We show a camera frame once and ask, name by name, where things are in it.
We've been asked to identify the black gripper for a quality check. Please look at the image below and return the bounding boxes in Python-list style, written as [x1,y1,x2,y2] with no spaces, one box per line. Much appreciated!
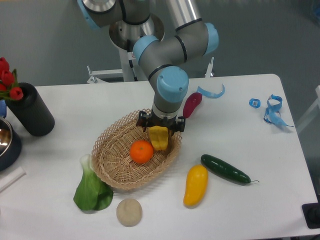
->
[136,110,186,144]

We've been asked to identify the yellow bell pepper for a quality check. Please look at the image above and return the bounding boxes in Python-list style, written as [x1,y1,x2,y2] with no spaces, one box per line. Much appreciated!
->
[148,126,169,151]

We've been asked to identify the woven wicker basket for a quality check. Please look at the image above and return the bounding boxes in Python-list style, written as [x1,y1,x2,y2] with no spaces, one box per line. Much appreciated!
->
[91,110,182,191]

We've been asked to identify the beige steamed bun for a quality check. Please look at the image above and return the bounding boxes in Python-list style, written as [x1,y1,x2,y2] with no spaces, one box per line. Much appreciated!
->
[116,198,143,227]

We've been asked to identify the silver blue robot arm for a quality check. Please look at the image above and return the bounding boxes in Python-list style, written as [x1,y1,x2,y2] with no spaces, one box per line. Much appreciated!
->
[77,0,219,134]

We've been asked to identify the orange fruit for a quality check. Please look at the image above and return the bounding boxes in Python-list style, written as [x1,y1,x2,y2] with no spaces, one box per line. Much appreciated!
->
[129,140,154,164]

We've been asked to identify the blue ribbon strip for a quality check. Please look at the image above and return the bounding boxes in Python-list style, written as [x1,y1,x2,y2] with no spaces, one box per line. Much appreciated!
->
[196,84,226,99]

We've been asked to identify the yellow squash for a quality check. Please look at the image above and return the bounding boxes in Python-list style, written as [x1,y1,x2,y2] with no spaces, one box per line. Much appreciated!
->
[183,164,209,208]

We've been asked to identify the dark green cucumber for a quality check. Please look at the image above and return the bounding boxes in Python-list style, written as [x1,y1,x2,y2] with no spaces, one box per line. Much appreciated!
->
[200,154,259,185]

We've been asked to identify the small blue tape roll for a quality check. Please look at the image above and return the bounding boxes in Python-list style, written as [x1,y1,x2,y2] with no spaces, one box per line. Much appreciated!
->
[249,98,261,109]

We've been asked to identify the green bok choy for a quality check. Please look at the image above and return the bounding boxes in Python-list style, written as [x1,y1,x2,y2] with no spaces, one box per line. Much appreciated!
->
[73,154,114,211]

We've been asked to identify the blue tangled ribbon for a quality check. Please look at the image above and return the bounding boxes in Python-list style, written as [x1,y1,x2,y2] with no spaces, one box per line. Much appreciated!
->
[263,94,294,129]

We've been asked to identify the black cylindrical vase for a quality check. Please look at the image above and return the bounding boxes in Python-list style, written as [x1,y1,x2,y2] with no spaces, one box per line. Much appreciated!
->
[5,82,55,137]

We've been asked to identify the dark metal bowl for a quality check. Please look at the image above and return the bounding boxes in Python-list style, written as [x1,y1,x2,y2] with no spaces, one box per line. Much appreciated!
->
[0,117,22,171]

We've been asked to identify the red tulip flowers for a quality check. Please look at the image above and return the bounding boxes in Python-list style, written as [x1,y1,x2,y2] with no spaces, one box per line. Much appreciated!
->
[0,57,24,101]

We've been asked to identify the blue object at left edge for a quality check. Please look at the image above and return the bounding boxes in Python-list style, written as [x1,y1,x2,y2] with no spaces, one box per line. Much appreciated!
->
[0,100,7,118]

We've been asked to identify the white flat bar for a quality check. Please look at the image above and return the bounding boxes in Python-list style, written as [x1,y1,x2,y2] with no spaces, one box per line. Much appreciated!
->
[0,167,26,192]

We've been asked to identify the black device at edge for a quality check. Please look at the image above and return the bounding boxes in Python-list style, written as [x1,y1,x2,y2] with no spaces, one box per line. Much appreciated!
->
[302,202,320,229]

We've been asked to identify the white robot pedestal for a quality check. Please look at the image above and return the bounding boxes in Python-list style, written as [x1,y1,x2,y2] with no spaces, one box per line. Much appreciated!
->
[86,14,215,84]

